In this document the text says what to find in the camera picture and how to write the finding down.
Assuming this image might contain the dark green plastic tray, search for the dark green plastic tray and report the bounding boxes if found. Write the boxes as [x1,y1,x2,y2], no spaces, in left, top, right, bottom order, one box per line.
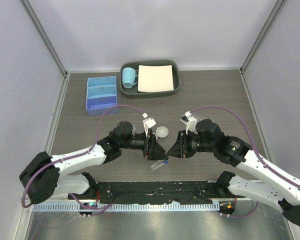
[119,59,180,99]

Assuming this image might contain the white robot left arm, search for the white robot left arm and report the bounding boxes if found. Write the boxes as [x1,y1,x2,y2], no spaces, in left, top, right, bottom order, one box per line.
[19,117,168,208]

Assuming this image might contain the large white porcelain dish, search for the large white porcelain dish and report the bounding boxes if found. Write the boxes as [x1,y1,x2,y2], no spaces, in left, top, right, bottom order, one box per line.
[155,126,169,139]

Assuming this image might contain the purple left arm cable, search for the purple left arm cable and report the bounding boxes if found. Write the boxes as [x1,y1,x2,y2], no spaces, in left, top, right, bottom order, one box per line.
[20,104,147,210]

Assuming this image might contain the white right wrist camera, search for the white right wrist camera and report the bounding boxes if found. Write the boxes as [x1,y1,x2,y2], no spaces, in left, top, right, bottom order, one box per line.
[180,111,198,134]

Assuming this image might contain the light blue mug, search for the light blue mug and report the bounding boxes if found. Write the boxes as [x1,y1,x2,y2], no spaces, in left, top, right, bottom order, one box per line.
[121,67,138,89]

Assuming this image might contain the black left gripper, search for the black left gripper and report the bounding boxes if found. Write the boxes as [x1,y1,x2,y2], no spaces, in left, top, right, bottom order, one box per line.
[119,128,168,160]

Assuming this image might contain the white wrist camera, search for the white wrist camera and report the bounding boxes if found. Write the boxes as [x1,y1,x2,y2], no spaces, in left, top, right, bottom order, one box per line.
[142,113,156,136]
[180,111,198,134]

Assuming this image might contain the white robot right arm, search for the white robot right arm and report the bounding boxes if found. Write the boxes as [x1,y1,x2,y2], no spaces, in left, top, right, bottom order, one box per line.
[167,115,300,227]

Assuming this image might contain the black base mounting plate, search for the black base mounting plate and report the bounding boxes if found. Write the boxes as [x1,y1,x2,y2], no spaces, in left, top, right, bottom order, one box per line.
[75,181,235,205]

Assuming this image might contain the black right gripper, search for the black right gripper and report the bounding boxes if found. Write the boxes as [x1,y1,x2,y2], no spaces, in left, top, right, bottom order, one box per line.
[167,129,216,159]

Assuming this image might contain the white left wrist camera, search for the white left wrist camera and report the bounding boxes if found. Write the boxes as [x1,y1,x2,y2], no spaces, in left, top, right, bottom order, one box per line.
[142,113,156,136]

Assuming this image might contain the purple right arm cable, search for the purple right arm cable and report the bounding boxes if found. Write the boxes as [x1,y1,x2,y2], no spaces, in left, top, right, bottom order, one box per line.
[189,105,300,221]

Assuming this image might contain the white square plate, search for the white square plate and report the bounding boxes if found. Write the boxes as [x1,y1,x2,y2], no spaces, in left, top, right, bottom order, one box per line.
[137,65,174,93]

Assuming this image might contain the white slotted cable duct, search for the white slotted cable duct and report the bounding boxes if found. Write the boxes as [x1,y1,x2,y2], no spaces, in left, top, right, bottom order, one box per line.
[32,201,220,212]

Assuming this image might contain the blue three-compartment organizer box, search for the blue three-compartment organizer box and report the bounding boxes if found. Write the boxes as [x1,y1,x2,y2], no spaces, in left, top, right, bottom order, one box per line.
[85,76,118,117]

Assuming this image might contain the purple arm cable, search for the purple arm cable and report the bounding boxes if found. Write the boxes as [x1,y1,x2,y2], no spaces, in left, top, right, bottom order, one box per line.
[189,105,300,221]
[20,104,147,210]

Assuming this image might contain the clear acrylic test tube rack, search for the clear acrylic test tube rack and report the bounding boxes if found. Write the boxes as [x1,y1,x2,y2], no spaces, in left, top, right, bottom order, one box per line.
[191,112,207,122]

